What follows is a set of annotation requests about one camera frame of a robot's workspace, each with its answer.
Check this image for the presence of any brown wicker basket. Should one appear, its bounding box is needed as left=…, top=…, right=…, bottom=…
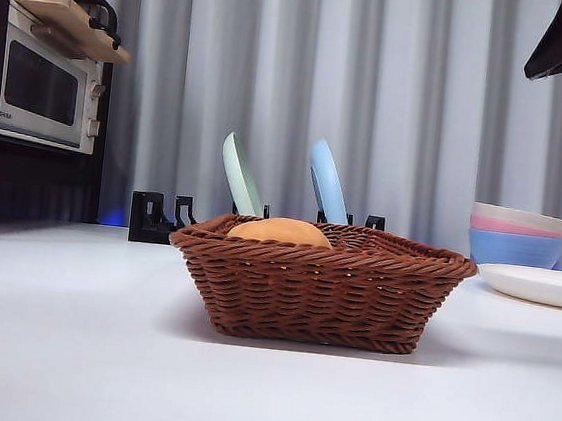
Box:
left=158, top=204, right=482, bottom=363

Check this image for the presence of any pale green plate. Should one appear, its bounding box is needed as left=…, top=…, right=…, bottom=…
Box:
left=214, top=130, right=274, bottom=219

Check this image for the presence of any pale blue plate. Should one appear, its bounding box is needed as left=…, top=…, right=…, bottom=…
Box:
left=302, top=136, right=359, bottom=227

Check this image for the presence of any brown potato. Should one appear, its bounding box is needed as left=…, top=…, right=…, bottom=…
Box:
left=226, top=211, right=336, bottom=251

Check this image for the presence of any cream bowl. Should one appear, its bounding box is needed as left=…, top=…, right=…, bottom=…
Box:
left=471, top=201, right=562, bottom=233

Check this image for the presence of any white toaster oven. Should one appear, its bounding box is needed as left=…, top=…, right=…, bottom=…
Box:
left=0, top=0, right=114, bottom=156

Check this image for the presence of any white flat plate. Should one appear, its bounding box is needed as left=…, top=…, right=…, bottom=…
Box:
left=474, top=260, right=562, bottom=309

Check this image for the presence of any grey curtain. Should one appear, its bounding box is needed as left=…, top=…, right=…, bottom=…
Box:
left=0, top=0, right=562, bottom=274

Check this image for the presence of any black dish rack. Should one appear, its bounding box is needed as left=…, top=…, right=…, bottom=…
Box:
left=127, top=188, right=387, bottom=268

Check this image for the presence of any pink bowl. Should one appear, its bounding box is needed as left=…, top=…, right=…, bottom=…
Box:
left=469, top=213, right=562, bottom=240

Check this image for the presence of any wooden cutting board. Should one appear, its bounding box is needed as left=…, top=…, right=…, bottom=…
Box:
left=3, top=0, right=137, bottom=66

